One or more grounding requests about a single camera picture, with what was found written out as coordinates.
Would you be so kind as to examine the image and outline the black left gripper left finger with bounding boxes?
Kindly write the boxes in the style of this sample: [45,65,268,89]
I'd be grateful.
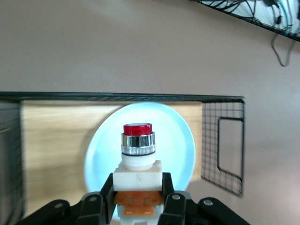
[14,172,116,225]

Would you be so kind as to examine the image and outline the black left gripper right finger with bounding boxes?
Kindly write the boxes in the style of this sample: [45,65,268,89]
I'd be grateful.
[158,172,250,225]

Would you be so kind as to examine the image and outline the red push button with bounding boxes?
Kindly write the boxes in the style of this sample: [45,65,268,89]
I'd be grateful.
[112,122,165,225]

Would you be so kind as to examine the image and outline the light blue round plate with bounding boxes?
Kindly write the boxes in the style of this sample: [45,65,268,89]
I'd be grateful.
[83,102,196,221]

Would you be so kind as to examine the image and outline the wooden board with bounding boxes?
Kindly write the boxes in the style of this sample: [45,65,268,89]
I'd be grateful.
[19,100,203,218]

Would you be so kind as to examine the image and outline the black wire mesh basket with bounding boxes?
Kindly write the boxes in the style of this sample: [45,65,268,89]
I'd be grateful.
[0,91,246,225]

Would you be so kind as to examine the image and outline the looped black cable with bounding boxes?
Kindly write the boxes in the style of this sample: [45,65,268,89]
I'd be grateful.
[270,32,296,68]

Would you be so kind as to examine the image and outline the tangled cable bundle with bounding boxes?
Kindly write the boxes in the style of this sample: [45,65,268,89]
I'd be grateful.
[189,0,300,43]

